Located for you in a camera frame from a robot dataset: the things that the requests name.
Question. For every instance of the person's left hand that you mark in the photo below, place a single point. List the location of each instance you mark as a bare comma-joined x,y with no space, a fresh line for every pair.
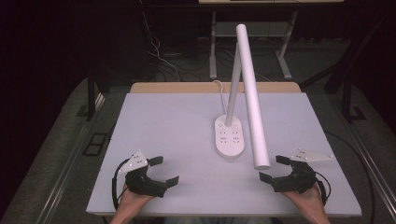
132,200

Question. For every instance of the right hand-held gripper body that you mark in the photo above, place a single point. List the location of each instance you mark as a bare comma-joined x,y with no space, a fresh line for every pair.
299,174

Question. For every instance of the white table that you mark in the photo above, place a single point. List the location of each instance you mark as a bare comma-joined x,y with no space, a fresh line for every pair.
186,140

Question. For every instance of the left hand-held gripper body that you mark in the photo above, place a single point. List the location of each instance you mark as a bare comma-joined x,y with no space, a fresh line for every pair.
141,179

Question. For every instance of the white desk lamp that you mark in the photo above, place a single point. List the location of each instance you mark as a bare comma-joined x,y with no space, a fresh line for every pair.
249,102

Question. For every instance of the grey metal desk frame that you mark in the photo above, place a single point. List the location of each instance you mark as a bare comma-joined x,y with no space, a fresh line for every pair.
218,46

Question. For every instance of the black metal stand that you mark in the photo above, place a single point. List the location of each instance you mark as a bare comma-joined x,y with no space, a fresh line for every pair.
91,96
350,102

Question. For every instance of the person's right hand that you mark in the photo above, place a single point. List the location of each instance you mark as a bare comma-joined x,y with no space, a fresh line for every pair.
306,200

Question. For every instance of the black floor frame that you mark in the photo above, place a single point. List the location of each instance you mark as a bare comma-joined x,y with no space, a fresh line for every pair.
96,143

